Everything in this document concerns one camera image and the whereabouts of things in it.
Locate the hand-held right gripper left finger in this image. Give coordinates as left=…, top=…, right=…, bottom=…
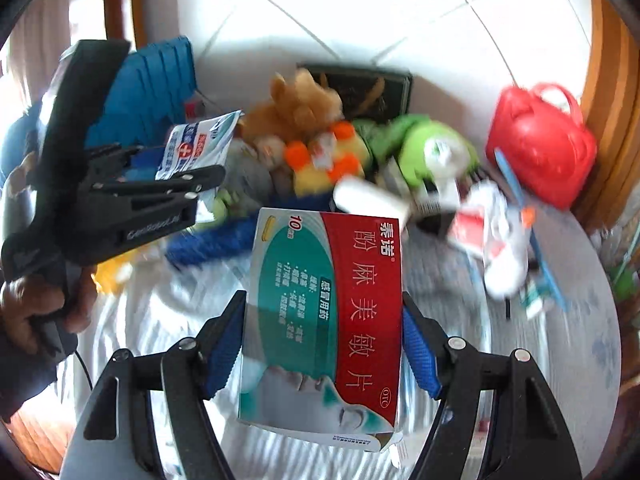
left=62, top=290, right=248, bottom=480

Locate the yellow plastic clip toy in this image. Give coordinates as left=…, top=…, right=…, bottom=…
left=94, top=252, right=138, bottom=295

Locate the white cup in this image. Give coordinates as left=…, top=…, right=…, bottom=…
left=332, top=177, right=411, bottom=222

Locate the wooden wall column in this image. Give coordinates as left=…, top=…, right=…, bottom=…
left=580, top=0, right=640, bottom=221
left=102, top=0, right=151, bottom=52

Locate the person's left forearm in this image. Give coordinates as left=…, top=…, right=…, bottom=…
left=0, top=329, right=76, bottom=423

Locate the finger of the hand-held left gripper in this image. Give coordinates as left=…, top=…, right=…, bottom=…
left=95, top=165, right=227, bottom=211
left=82, top=144, right=146, bottom=186

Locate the grey plush toy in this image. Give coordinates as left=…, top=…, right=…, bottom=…
left=220, top=157, right=276, bottom=206

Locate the white toy plane blue propeller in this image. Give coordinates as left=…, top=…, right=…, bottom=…
left=450, top=150, right=568, bottom=311

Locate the black cable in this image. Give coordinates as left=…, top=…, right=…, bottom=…
left=74, top=350, right=97, bottom=392

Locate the blue plastic crate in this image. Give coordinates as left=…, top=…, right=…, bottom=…
left=87, top=35, right=197, bottom=181

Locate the blue feather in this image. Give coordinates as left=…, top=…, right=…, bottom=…
left=167, top=209, right=261, bottom=267

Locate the brown plush animal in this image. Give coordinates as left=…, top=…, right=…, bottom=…
left=244, top=70, right=346, bottom=147

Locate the blue white medicine packet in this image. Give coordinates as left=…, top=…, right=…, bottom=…
left=155, top=110, right=242, bottom=182

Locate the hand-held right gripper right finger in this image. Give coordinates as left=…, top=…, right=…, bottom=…
left=400, top=292, right=583, bottom=480

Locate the small green plush toy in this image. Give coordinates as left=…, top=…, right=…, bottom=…
left=212, top=190, right=242, bottom=222

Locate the yellow orange plush toy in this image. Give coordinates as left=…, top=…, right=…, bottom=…
left=285, top=122, right=372, bottom=197

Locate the green plastic object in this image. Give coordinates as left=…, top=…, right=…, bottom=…
left=607, top=250, right=640, bottom=303

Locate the red teal medicine box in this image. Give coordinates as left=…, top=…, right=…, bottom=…
left=237, top=207, right=406, bottom=453

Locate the black box with gold print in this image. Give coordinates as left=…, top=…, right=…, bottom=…
left=297, top=62, right=413, bottom=122

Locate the person's left hand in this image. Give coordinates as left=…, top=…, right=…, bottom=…
left=0, top=271, right=98, bottom=343

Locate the red bear-face plastic case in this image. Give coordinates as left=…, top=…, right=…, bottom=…
left=485, top=82, right=598, bottom=211

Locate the beige curtain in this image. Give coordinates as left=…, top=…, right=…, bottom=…
left=5, top=10, right=73, bottom=128

